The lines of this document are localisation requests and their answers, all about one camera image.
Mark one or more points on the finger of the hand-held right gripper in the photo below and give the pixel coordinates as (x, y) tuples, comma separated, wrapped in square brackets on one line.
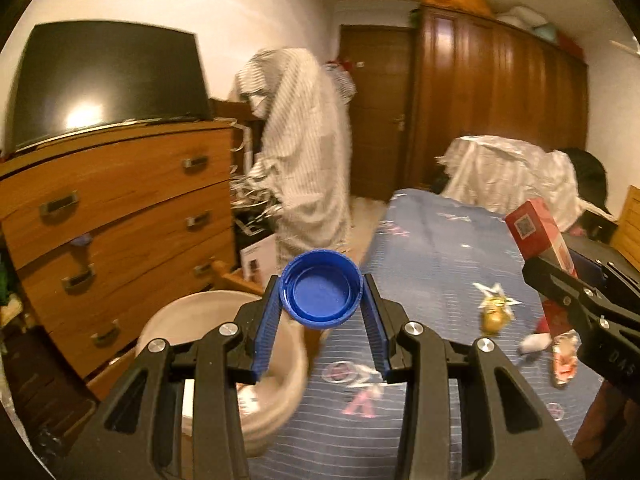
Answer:
[(590, 271), (550, 275)]

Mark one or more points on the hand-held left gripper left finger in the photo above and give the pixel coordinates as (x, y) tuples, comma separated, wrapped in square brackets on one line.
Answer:
[(265, 330)]

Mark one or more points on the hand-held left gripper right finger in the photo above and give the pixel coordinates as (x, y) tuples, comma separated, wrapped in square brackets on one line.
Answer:
[(375, 330)]

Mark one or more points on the long pink red box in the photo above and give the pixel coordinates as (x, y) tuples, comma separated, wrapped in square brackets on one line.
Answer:
[(532, 225)]

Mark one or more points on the blue bottle cap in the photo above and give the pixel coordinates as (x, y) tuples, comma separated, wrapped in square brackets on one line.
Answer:
[(320, 295)]

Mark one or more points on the white plastic bucket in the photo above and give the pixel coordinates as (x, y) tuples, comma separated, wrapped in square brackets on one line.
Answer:
[(200, 310)]

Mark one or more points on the person's right forearm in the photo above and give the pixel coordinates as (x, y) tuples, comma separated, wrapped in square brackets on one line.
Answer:
[(600, 420)]

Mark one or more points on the dark grey bedsheet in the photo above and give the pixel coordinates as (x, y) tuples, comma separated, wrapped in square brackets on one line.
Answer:
[(600, 249)]

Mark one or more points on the red plastic bag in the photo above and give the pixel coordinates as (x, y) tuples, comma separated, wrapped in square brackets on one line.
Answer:
[(578, 230)]

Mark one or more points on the light wooden headboard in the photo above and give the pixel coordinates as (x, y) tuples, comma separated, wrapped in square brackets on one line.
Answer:
[(630, 220)]

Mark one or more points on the small wooden stool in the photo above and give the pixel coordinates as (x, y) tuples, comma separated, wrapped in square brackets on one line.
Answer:
[(230, 275)]

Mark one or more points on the yellow snack wrapper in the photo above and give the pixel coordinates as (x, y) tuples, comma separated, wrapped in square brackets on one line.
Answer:
[(494, 317)]

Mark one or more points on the white cardboard box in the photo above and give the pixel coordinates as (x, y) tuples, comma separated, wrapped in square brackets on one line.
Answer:
[(257, 255)]

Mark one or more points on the blue checked star bedsheet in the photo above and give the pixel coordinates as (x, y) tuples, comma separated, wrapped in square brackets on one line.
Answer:
[(440, 270)]

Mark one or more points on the black cloth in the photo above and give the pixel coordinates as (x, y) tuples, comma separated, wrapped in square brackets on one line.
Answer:
[(590, 175)]

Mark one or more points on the white satin cloth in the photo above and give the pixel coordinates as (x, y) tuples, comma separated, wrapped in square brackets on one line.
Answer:
[(500, 175)]

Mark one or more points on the grey striped cloth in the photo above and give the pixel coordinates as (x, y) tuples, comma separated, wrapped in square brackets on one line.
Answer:
[(305, 150)]

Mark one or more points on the wooden chest of drawers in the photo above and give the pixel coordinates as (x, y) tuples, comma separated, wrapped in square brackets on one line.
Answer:
[(125, 200)]

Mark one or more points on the dark wooden wardrobe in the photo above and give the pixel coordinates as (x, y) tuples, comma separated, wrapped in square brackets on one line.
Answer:
[(500, 85)]

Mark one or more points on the blue cloth scrap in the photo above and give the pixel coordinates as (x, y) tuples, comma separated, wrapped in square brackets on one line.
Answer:
[(82, 240)]

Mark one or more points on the brown wooden door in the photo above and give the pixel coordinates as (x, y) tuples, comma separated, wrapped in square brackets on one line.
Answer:
[(380, 110)]

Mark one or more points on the dark wooden chair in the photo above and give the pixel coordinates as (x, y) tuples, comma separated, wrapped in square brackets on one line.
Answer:
[(235, 109)]

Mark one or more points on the white ceiling fan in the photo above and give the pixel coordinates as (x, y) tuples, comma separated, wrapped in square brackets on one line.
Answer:
[(627, 47)]

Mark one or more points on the red storage box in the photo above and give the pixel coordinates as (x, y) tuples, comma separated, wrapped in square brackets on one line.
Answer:
[(570, 45)]

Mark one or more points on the light blue bag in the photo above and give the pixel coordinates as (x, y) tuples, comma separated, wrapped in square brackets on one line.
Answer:
[(547, 32)]

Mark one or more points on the white pillow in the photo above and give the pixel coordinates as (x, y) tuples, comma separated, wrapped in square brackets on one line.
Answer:
[(520, 16)]

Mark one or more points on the black monitor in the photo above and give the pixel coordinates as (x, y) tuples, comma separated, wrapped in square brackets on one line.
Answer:
[(110, 75)]

